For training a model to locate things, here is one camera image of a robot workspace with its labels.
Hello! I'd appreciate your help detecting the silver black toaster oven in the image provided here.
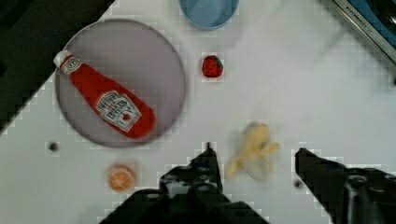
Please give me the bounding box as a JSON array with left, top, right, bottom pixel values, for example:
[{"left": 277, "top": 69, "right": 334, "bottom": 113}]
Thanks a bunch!
[{"left": 329, "top": 0, "right": 396, "bottom": 63}]

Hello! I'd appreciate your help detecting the peeled yellow toy banana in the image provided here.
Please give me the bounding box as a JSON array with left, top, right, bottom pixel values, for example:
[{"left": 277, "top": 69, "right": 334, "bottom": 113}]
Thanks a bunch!
[{"left": 225, "top": 122, "right": 280, "bottom": 181}]

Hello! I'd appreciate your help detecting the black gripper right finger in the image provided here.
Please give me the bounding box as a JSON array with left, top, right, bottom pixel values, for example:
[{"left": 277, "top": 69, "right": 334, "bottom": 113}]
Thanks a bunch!
[{"left": 295, "top": 148, "right": 396, "bottom": 224}]

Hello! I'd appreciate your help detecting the red ketchup bottle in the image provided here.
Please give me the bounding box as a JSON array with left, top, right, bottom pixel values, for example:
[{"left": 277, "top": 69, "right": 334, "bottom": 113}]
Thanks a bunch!
[{"left": 53, "top": 50, "right": 157, "bottom": 139}]

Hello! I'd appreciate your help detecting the grey round plate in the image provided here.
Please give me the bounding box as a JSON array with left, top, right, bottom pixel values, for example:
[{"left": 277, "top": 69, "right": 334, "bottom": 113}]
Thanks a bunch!
[{"left": 56, "top": 19, "right": 187, "bottom": 148}]

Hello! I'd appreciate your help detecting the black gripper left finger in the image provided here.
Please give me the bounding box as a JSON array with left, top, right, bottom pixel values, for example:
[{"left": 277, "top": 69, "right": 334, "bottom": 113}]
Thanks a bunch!
[{"left": 157, "top": 147, "right": 226, "bottom": 224}]

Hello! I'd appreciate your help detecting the blue cup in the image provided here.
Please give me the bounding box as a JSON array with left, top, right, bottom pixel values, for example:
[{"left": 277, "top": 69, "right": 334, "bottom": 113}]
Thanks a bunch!
[{"left": 178, "top": 0, "right": 240, "bottom": 30}]

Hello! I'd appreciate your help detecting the small red toy strawberry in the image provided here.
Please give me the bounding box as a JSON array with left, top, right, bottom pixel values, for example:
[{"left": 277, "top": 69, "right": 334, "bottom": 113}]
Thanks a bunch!
[{"left": 202, "top": 55, "right": 223, "bottom": 77}]

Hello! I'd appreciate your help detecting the orange slice toy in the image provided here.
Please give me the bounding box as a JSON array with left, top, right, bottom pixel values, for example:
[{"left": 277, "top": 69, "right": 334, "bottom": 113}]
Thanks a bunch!
[{"left": 107, "top": 164, "right": 136, "bottom": 192}]

